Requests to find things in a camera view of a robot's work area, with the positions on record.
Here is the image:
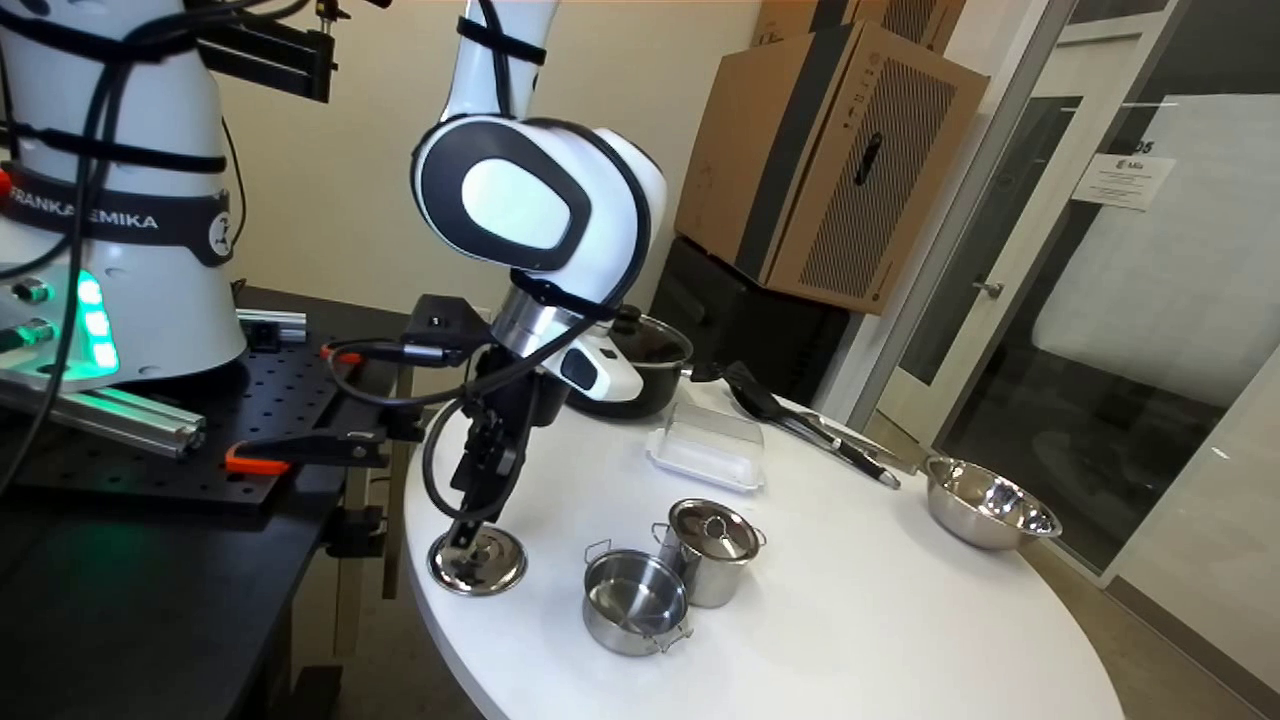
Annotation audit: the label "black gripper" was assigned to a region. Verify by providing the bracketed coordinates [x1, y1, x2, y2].
[436, 347, 561, 554]

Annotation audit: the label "steel lid with knob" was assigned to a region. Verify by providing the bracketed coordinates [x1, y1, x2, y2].
[430, 518, 531, 599]

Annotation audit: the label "black cooking pot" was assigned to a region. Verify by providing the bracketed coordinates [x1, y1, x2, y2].
[586, 307, 700, 422]

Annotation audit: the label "tall steel pot with lid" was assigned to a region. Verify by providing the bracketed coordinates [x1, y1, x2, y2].
[649, 493, 774, 610]

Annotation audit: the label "black pot glass lid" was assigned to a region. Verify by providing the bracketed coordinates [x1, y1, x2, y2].
[612, 310, 700, 371]

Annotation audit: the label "clear plastic container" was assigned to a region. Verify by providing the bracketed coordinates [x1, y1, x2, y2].
[643, 390, 774, 501]

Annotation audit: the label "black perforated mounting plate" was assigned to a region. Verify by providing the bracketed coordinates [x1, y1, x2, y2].
[0, 347, 371, 511]

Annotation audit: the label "black spatula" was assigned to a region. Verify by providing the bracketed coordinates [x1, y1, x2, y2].
[722, 357, 907, 493]

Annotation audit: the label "black cart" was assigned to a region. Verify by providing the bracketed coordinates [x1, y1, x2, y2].
[0, 281, 464, 720]

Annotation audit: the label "large cardboard box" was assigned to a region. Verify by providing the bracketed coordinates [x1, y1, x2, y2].
[671, 0, 994, 319]

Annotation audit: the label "steel mixing bowl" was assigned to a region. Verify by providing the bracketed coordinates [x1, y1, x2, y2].
[925, 450, 1070, 554]

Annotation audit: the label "flat cardboard box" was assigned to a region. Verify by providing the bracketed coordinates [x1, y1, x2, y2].
[758, 0, 974, 56]

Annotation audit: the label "white paper sign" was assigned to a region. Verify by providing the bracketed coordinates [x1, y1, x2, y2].
[1074, 149, 1181, 211]

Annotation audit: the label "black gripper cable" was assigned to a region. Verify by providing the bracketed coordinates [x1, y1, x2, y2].
[421, 390, 489, 527]

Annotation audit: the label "short steel pot wire handles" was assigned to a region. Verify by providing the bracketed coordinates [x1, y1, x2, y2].
[582, 536, 695, 659]

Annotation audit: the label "large orange handled clamp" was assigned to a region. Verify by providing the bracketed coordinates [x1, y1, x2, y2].
[219, 396, 434, 488]

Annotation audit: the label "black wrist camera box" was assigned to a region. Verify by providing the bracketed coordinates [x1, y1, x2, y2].
[403, 291, 489, 360]

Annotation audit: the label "small orange handled clamp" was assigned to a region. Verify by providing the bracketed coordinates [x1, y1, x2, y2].
[318, 333, 464, 376]

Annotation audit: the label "aluminium extrusion rail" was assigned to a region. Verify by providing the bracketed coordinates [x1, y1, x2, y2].
[0, 364, 211, 465]

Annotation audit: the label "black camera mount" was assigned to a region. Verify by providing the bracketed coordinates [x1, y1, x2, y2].
[177, 0, 342, 109]

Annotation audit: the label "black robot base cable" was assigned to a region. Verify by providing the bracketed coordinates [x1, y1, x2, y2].
[0, 0, 184, 511]

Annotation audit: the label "grey metal door frame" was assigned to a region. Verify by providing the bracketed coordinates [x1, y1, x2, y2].
[812, 0, 1089, 432]

